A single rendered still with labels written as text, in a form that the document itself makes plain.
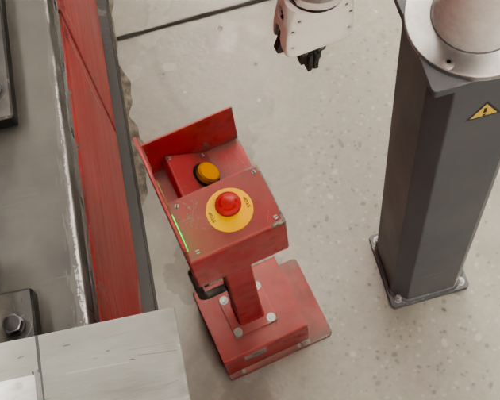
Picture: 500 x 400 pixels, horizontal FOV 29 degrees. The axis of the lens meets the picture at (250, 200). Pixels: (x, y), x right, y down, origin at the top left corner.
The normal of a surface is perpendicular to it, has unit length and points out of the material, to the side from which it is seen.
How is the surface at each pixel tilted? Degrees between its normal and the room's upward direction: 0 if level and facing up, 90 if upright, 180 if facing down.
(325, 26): 90
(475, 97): 90
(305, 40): 89
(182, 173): 35
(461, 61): 0
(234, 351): 0
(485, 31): 90
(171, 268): 0
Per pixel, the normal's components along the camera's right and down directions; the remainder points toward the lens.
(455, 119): 0.25, 0.88
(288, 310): -0.07, -0.40
